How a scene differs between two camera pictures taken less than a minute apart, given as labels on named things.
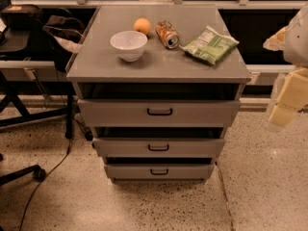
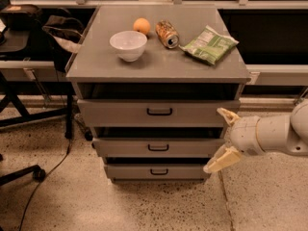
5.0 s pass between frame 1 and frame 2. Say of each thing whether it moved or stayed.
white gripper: moved
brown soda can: stayed
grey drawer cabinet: stayed
